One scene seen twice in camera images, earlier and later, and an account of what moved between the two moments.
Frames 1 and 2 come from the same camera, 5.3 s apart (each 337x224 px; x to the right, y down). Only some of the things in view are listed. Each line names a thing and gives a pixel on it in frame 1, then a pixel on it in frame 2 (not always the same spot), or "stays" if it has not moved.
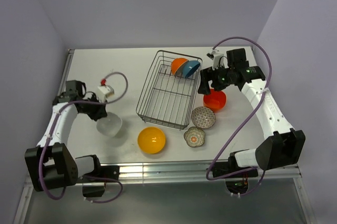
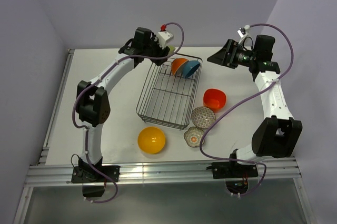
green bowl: [110, 125] → [171, 48]
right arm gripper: [208, 74] → [222, 56]
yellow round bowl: [151, 140] stays
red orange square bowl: [216, 100] stays
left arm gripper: [100, 112] → [162, 52]
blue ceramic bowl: [190, 68] stays
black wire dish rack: [168, 95] stays
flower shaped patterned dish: [194, 136] stays
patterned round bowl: [203, 118] stays
